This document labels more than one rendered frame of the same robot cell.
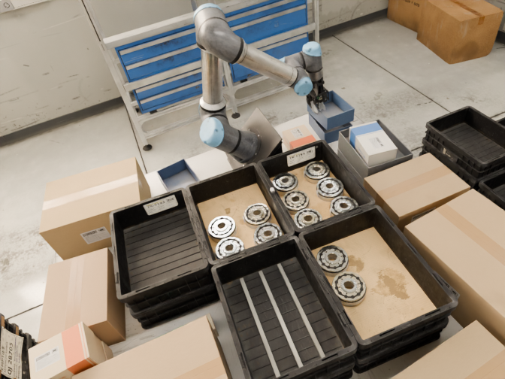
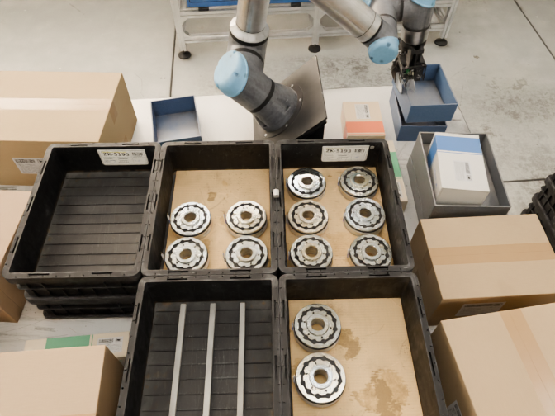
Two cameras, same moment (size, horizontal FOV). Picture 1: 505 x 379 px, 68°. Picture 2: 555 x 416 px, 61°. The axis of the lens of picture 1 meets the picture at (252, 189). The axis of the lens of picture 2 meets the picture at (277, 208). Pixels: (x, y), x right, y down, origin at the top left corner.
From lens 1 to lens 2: 0.35 m
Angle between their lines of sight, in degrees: 11
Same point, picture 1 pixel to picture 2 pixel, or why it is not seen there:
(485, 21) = not seen: outside the picture
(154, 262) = (84, 235)
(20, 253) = not seen: outside the picture
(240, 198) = (237, 185)
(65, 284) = not seen: outside the picture
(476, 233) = (543, 374)
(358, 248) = (362, 322)
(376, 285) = (362, 389)
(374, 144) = (458, 173)
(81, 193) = (30, 102)
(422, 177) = (506, 250)
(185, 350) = (56, 384)
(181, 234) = (136, 208)
